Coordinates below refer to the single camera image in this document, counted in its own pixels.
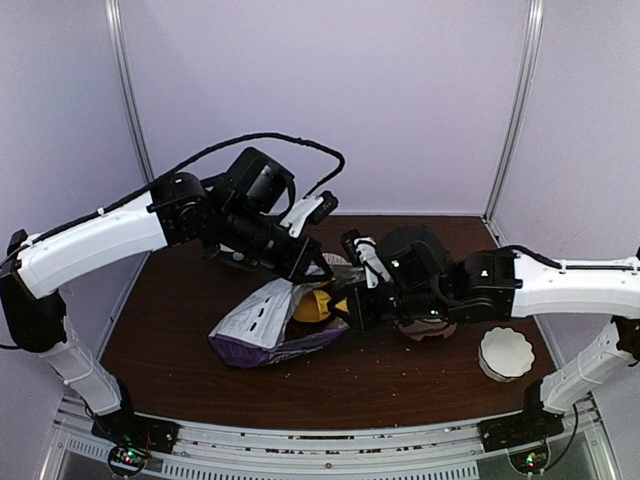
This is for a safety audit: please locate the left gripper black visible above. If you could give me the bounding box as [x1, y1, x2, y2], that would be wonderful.
[216, 201, 335, 284]

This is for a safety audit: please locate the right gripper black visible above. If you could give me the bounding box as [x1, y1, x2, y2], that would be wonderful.
[328, 280, 451, 332]

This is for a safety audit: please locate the yellow plastic scoop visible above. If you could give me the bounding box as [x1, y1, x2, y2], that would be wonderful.
[292, 289, 333, 324]

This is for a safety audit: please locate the purple pet food bag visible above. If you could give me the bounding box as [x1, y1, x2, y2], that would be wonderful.
[208, 266, 365, 369]

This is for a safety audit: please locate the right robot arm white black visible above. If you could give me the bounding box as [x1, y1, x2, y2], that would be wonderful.
[327, 225, 639, 442]

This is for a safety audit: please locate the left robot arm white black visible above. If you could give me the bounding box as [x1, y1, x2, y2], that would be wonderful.
[1, 147, 338, 444]

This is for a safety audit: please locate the pink double pet feeder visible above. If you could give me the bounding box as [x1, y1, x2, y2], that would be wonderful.
[395, 320, 456, 341]

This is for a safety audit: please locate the red patterned small bowl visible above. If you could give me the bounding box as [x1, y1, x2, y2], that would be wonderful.
[322, 252, 352, 267]

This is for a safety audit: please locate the white scalloped ceramic bowl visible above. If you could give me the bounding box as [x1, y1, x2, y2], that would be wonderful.
[478, 327, 535, 383]

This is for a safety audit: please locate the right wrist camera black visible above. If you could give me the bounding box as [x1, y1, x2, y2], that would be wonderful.
[340, 229, 391, 289]

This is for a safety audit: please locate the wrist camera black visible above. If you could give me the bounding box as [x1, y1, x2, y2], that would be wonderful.
[340, 229, 391, 289]
[278, 191, 339, 238]

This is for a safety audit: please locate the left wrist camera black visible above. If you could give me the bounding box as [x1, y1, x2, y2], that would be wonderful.
[278, 191, 339, 238]

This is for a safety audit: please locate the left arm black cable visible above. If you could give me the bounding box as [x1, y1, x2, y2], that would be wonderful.
[149, 131, 347, 201]

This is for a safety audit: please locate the front aluminium rail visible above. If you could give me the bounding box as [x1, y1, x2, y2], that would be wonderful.
[35, 394, 622, 479]

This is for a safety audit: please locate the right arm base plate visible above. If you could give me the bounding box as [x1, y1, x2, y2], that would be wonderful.
[477, 412, 564, 452]

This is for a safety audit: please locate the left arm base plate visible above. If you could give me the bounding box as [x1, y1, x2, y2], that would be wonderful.
[91, 410, 179, 454]

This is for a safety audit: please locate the left aluminium frame post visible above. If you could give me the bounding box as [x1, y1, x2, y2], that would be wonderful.
[104, 0, 155, 183]

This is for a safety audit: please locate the aluminium frame post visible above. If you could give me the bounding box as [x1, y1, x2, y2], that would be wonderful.
[483, 0, 545, 223]
[104, 0, 155, 183]

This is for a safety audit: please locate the right aluminium frame post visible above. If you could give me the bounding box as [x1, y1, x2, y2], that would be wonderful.
[483, 0, 545, 223]

